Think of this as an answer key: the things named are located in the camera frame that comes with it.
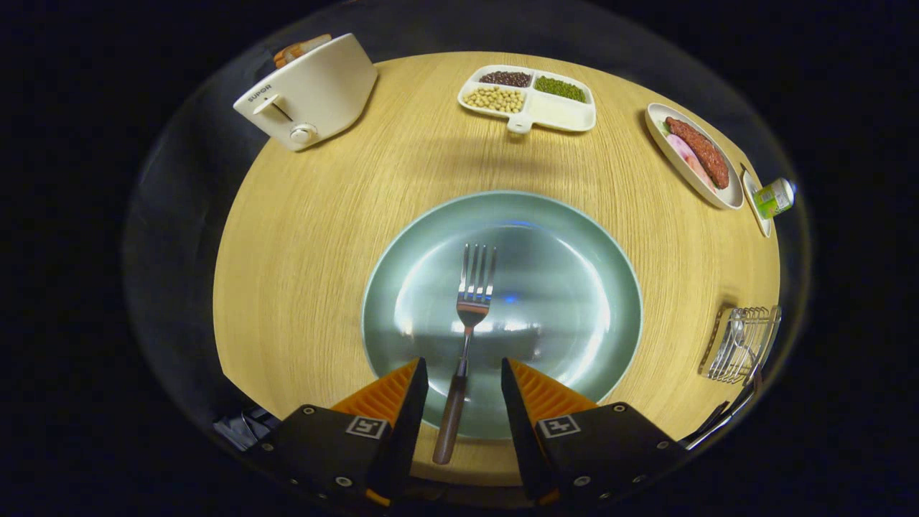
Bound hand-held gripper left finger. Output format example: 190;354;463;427
248;357;429;507

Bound white sectioned dish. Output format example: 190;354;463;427
458;65;597;135

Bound dark grey bundle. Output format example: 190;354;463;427
213;408;281;452

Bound cream white toaster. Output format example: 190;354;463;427
233;33;378;152

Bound white plate with meat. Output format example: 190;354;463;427
645;103;745;210

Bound small white square dish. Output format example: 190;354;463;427
741;169;773;238

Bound pile of yellow soybeans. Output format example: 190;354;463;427
463;86;525;114

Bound light blue plate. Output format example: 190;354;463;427
361;190;643;440

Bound toasted bread slice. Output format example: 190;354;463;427
273;34;333;69

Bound fork with brown handle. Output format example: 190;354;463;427
432;243;498;465

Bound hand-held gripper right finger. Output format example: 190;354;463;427
500;357;686;507

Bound perforated metal basket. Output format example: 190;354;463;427
699;306;782;385

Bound green drink bottle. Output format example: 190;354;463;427
752;178;796;220

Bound brown steak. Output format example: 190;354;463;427
665;116;730;190

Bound pink ham slices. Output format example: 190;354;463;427
666;134;719;191

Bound pile of green beans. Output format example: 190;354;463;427
533;75;587;103

